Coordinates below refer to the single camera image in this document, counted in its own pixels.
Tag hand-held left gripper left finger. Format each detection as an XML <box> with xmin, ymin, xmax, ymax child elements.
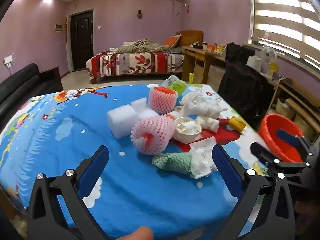
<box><xmin>26</xmin><ymin>145</ymin><xmax>110</xmax><ymax>240</ymax></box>

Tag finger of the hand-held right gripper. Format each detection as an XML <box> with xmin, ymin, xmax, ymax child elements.
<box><xmin>276</xmin><ymin>129</ymin><xmax>320</xmax><ymax>163</ymax></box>
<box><xmin>250</xmin><ymin>142</ymin><xmax>310</xmax><ymax>171</ymax></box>

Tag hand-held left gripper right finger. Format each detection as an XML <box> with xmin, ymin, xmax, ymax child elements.
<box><xmin>211</xmin><ymin>144</ymin><xmax>296</xmax><ymax>240</ymax></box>

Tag red plastic bucket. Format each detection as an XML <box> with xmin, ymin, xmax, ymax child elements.
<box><xmin>257</xmin><ymin>114</ymin><xmax>312</xmax><ymax>163</ymax></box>

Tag white paper cup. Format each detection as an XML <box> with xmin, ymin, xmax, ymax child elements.
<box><xmin>173</xmin><ymin>116</ymin><xmax>202</xmax><ymax>144</ymax></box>

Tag white plastic bag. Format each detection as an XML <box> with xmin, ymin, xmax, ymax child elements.
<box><xmin>179</xmin><ymin>92</ymin><xmax>229</xmax><ymax>120</ymax></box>

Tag pink foam fruit net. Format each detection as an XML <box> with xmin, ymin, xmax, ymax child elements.
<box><xmin>130</xmin><ymin>115</ymin><xmax>175</xmax><ymax>155</ymax></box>
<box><xmin>149</xmin><ymin>86</ymin><xmax>178</xmax><ymax>115</ymax></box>

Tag person's left hand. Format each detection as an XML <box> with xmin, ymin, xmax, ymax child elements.
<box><xmin>124</xmin><ymin>226</ymin><xmax>153</xmax><ymax>240</ymax></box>

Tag large beige basket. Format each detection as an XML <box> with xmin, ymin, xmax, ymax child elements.
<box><xmin>294</xmin><ymin>112</ymin><xmax>315</xmax><ymax>138</ymax></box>

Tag crumpled white plastic wrap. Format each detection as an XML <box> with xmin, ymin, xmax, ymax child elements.
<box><xmin>189</xmin><ymin>137</ymin><xmax>220</xmax><ymax>180</ymax></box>

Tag small beige basket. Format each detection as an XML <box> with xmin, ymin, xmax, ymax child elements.
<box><xmin>275</xmin><ymin>97</ymin><xmax>295</xmax><ymax>120</ymax></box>

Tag blue cartoon printed blanket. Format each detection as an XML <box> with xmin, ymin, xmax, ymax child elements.
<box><xmin>0</xmin><ymin>84</ymin><xmax>273</xmax><ymax>240</ymax></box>

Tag yellow plastic item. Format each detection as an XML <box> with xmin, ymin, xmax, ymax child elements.
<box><xmin>229</xmin><ymin>117</ymin><xmax>247</xmax><ymax>132</ymax></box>

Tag wooden shelf unit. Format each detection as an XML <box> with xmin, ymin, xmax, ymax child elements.
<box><xmin>265</xmin><ymin>76</ymin><xmax>320</xmax><ymax>143</ymax></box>

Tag crumpled white paper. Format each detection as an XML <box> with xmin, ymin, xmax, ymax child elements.
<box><xmin>197</xmin><ymin>116</ymin><xmax>220</xmax><ymax>133</ymax></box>

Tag green wavy cloth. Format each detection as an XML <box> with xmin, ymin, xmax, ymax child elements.
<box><xmin>152</xmin><ymin>152</ymin><xmax>194</xmax><ymax>175</ymax></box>

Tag large white foam block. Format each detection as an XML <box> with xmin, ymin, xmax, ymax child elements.
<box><xmin>107</xmin><ymin>104</ymin><xmax>139</xmax><ymax>140</ymax></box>

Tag large black bag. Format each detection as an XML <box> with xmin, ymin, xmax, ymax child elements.
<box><xmin>217</xmin><ymin>61</ymin><xmax>275</xmax><ymax>130</ymax></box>

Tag yellow packet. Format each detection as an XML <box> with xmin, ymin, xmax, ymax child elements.
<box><xmin>267</xmin><ymin>61</ymin><xmax>279</xmax><ymax>78</ymax></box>

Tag small white foam block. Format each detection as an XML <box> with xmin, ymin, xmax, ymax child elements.
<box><xmin>130</xmin><ymin>97</ymin><xmax>160</xmax><ymax>118</ymax></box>

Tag white roll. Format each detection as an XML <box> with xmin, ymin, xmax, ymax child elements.
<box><xmin>246</xmin><ymin>56</ymin><xmax>262</xmax><ymax>70</ymax></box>

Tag white desk fan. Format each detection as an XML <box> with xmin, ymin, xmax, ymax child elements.
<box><xmin>259</xmin><ymin>44</ymin><xmax>278</xmax><ymax>63</ymax></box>

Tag brown wooden cabinet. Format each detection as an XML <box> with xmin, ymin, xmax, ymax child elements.
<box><xmin>39</xmin><ymin>66</ymin><xmax>63</xmax><ymax>92</ymax></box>

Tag green mesh item in bag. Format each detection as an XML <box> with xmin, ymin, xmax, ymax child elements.
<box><xmin>160</xmin><ymin>75</ymin><xmax>188</xmax><ymax>93</ymax></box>

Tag small black bag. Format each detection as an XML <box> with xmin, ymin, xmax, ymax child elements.
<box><xmin>225</xmin><ymin>42</ymin><xmax>255</xmax><ymax>64</ymax></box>

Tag bed with floral sheet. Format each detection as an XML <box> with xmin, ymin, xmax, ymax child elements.
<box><xmin>86</xmin><ymin>50</ymin><xmax>185</xmax><ymax>84</ymax></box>

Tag black sofa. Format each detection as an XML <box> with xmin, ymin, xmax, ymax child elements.
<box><xmin>0</xmin><ymin>63</ymin><xmax>40</xmax><ymax>120</ymax></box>

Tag wooden desk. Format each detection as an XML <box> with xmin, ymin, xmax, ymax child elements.
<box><xmin>181</xmin><ymin>45</ymin><xmax>227</xmax><ymax>84</ymax></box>

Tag row of bottles and jars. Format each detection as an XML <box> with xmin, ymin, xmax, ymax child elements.
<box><xmin>190</xmin><ymin>41</ymin><xmax>225</xmax><ymax>53</ymax></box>

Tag striped window blind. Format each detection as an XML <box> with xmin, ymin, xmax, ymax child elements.
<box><xmin>250</xmin><ymin>0</ymin><xmax>320</xmax><ymax>70</ymax></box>

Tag dark brown door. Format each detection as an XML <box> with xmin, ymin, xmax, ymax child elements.
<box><xmin>68</xmin><ymin>9</ymin><xmax>94</xmax><ymax>72</ymax></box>

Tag grey quilt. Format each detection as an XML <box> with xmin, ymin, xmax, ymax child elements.
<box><xmin>109</xmin><ymin>39</ymin><xmax>175</xmax><ymax>54</ymax></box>

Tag wooden headboard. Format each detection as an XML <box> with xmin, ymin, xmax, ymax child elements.
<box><xmin>176</xmin><ymin>30</ymin><xmax>203</xmax><ymax>48</ymax></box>

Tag orange pillow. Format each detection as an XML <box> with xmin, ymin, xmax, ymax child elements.
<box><xmin>162</xmin><ymin>34</ymin><xmax>182</xmax><ymax>49</ymax></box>

